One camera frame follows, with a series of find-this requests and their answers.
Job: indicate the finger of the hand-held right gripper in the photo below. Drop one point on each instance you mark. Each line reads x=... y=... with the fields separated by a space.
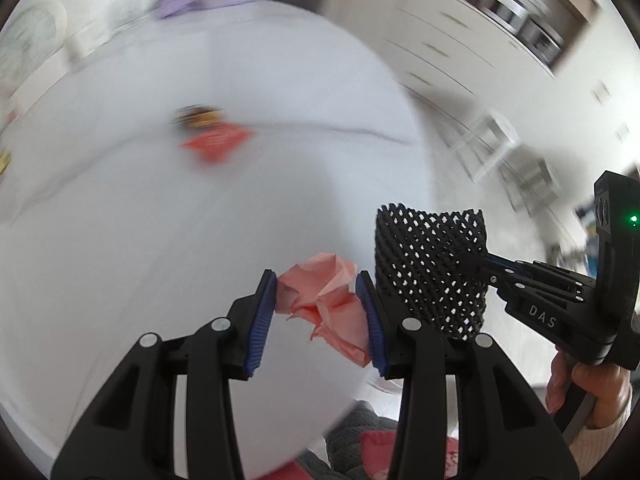
x=482 y=270
x=550 y=280

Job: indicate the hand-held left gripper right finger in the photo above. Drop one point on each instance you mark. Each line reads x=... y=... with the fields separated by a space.
x=372 y=330

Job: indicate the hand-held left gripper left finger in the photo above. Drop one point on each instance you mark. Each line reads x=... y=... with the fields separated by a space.
x=262 y=325

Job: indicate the pink paper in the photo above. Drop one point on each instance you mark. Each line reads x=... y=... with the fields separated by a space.
x=330 y=300

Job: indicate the black foam mesh sleeve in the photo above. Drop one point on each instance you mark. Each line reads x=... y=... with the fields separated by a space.
x=425 y=260

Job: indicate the person's right forearm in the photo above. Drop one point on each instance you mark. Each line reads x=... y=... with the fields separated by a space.
x=600 y=445

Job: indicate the person's right hand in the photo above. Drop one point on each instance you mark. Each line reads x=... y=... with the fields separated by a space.
x=607 y=390

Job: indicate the grey stool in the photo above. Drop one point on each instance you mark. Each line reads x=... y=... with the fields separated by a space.
x=535 y=175

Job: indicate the grey quilted pants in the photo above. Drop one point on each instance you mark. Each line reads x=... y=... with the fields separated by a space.
x=350 y=435

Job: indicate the pink printed robe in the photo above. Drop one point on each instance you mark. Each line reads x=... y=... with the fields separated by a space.
x=425 y=455

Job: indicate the white plastic stool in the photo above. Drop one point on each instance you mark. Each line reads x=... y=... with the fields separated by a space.
x=495 y=135

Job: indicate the red snack packet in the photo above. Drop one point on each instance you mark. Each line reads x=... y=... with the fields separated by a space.
x=215 y=140

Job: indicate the dark gold wrapper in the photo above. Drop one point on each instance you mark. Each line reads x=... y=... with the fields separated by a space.
x=197 y=115

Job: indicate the white cabinet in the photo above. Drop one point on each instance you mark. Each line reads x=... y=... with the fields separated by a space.
x=450 y=45

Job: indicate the silver appliance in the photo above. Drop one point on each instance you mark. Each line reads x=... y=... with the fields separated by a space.
x=530 y=25

